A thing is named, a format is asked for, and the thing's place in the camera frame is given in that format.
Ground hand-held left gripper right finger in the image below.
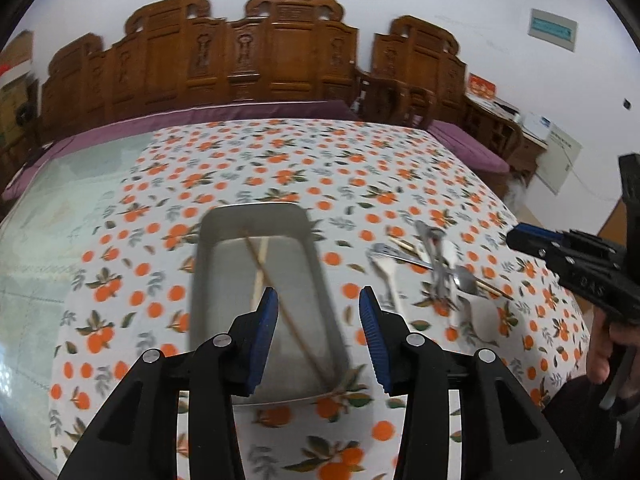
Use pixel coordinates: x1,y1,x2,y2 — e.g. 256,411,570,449
359,286,583,480

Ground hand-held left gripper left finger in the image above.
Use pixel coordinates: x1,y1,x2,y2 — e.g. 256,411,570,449
59,287,280,480

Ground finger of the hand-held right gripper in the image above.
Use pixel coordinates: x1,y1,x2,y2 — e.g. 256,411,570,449
506,224,568,262

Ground wooden chopstick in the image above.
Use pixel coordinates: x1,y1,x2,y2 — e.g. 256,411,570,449
244,231,335,388
251,236,271,307
389,238,515,301

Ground metal tray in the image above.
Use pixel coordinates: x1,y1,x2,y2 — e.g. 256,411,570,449
189,203,351,406

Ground metal spoon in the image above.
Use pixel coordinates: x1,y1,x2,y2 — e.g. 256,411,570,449
416,220,478,295
427,229,448,298

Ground metal fork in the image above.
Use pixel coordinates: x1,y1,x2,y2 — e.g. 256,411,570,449
371,242,435,270

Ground white plastic spoon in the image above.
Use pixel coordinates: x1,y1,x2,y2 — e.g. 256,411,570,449
442,240,502,343

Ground person's right hand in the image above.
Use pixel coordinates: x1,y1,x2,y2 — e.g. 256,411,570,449
586,310,640,386

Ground white electrical panel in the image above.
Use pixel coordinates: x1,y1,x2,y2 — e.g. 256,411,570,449
535,127,583,196

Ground wooden side table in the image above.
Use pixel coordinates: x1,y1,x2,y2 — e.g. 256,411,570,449
465,92,548,177

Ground white box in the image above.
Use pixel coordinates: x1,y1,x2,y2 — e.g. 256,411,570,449
520,112,551,137

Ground short purple seat cushion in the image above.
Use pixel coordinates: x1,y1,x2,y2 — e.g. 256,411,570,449
427,119,511,173

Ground person's dark clothing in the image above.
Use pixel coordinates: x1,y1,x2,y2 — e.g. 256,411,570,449
542,375,640,480

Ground red box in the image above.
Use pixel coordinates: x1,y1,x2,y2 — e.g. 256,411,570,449
467,72,497,99

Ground orange print tablecloth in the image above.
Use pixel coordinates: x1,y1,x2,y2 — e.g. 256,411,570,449
47,119,586,480

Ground carved wooden armchair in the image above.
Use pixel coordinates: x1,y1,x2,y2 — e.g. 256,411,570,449
357,15,468,130

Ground long purple seat cushion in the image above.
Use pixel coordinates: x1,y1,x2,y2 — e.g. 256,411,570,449
2,100,361,201

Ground carved wooden bench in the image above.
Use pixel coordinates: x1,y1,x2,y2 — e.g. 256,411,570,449
37,0,361,141

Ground cardboard boxes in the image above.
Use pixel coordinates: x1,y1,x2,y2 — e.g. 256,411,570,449
0,30,40,128

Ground green wall sign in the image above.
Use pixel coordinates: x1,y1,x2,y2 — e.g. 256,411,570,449
529,8,577,52

